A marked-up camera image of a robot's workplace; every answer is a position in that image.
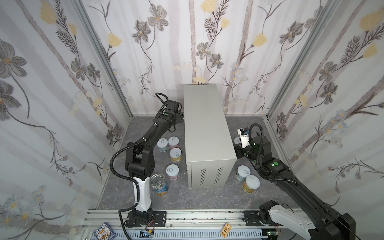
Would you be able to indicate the blue label soup can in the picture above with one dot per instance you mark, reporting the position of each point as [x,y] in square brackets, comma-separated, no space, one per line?
[158,184]

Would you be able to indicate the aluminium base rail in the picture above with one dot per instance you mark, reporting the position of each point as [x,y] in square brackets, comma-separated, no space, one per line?
[185,219]

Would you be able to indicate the white-lid pink can front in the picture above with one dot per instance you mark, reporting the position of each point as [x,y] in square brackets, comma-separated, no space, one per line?
[172,172]

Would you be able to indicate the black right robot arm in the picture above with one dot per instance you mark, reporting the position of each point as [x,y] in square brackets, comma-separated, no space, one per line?
[321,222]

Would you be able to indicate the white-lid pink can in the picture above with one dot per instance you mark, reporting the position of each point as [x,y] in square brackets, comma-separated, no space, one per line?
[172,172]
[173,142]

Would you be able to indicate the green orange label can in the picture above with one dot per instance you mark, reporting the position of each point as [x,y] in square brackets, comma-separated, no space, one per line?
[251,183]

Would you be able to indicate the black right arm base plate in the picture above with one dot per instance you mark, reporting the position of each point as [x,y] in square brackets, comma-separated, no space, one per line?
[256,218]

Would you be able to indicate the left corner wall post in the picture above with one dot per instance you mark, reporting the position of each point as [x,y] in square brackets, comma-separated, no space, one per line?
[101,53]

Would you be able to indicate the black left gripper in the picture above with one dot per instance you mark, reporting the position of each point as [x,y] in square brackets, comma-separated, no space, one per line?
[179,117]

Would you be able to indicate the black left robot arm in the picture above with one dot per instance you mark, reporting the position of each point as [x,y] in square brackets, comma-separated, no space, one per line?
[140,161]

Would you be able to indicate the white-lid grey can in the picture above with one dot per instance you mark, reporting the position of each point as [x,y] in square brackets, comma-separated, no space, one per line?
[242,173]

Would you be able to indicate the white-lid green label can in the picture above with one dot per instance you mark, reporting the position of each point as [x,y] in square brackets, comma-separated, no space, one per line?
[237,141]

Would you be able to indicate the aluminium corner wall post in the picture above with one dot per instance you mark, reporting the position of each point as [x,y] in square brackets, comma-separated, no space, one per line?
[319,26]

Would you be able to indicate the white-lid teal can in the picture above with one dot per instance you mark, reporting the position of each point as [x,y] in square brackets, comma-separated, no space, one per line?
[163,145]

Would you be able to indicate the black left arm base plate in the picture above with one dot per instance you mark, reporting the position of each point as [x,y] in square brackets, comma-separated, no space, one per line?
[158,220]

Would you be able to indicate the grey metal cabinet box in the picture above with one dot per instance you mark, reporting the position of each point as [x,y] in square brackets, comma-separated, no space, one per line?
[209,150]

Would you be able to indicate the white cable duct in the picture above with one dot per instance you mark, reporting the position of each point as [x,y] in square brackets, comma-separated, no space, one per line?
[202,234]

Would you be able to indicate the small orange tag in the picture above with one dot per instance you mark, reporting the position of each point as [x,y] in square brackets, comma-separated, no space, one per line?
[225,230]

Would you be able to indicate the white-lid yellow can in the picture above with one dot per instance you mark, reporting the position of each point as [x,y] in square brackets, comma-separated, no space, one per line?
[176,155]

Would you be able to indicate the blue printed card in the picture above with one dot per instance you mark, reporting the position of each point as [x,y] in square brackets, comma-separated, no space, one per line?
[104,232]

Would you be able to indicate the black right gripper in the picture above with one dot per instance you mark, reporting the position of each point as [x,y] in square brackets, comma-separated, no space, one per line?
[239,150]

